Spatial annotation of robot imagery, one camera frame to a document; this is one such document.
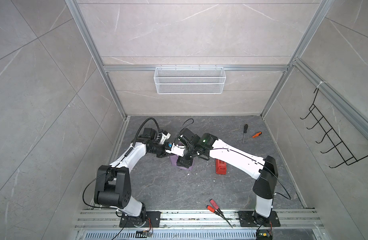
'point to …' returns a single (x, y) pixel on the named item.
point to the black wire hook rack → (338, 144)
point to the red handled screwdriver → (212, 209)
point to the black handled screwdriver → (245, 131)
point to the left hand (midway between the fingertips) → (175, 150)
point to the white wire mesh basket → (189, 80)
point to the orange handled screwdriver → (257, 134)
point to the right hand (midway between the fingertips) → (180, 156)
